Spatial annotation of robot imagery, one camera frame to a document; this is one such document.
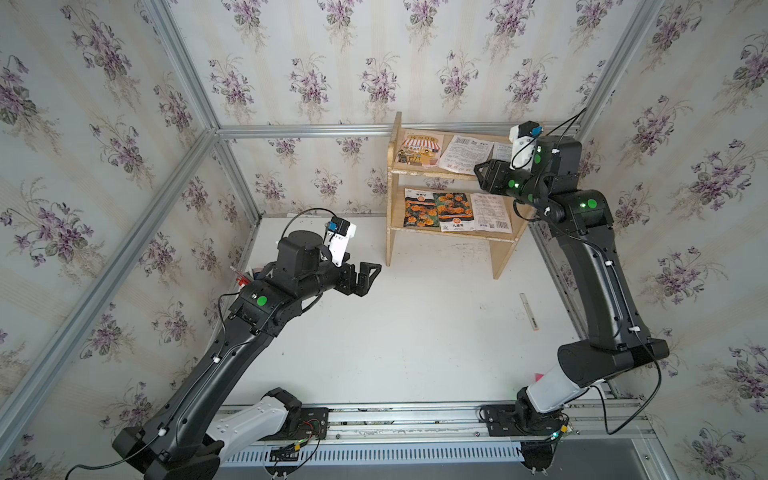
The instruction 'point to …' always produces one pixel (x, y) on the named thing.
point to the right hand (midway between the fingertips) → (488, 167)
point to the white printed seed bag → (490, 213)
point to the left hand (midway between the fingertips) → (368, 263)
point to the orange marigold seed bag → (455, 212)
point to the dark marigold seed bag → (421, 208)
